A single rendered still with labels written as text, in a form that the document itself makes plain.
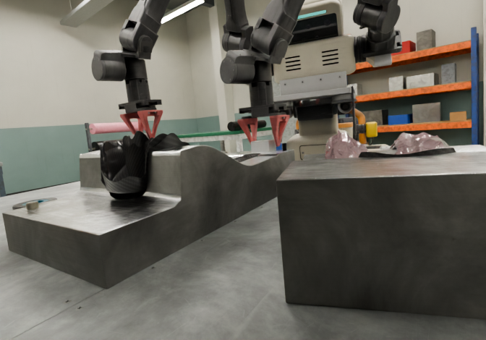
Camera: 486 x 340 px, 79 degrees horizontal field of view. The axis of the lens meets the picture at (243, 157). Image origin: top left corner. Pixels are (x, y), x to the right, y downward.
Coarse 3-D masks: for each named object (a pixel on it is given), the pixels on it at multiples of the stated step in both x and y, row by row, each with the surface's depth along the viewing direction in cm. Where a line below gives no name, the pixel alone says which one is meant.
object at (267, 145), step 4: (256, 140) 75; (260, 140) 73; (264, 140) 71; (268, 140) 70; (272, 140) 71; (252, 144) 72; (256, 144) 72; (260, 144) 71; (264, 144) 71; (268, 144) 70; (272, 144) 71; (252, 148) 73; (256, 148) 72; (260, 148) 71; (264, 148) 71; (268, 148) 70; (272, 148) 71; (276, 148) 74; (280, 148) 76; (252, 152) 73; (256, 152) 72; (260, 152) 71; (264, 152) 71
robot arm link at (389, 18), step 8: (360, 0) 84; (368, 0) 81; (376, 0) 79; (384, 0) 79; (392, 0) 78; (360, 8) 85; (384, 8) 80; (392, 8) 80; (400, 8) 82; (360, 16) 86; (384, 16) 81; (392, 16) 82; (360, 24) 88; (384, 24) 82; (392, 24) 85; (384, 32) 84
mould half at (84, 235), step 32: (96, 160) 51; (160, 160) 42; (192, 160) 42; (224, 160) 48; (256, 160) 61; (288, 160) 68; (96, 192) 51; (160, 192) 43; (192, 192) 42; (224, 192) 48; (256, 192) 56; (32, 224) 39; (64, 224) 35; (96, 224) 34; (128, 224) 33; (160, 224) 37; (192, 224) 42; (224, 224) 48; (32, 256) 41; (64, 256) 35; (96, 256) 31; (128, 256) 33; (160, 256) 37
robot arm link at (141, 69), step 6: (126, 60) 74; (132, 60) 74; (138, 60) 75; (144, 60) 77; (126, 66) 74; (132, 66) 74; (138, 66) 75; (144, 66) 76; (126, 72) 75; (132, 72) 74; (138, 72) 75; (144, 72) 76; (126, 78) 75; (132, 78) 75; (138, 78) 75; (144, 78) 76
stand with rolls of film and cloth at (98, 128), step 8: (88, 128) 546; (96, 128) 552; (104, 128) 566; (112, 128) 581; (120, 128) 598; (128, 128) 615; (136, 128) 634; (144, 128) 654; (88, 136) 545; (88, 144) 547; (96, 144) 555
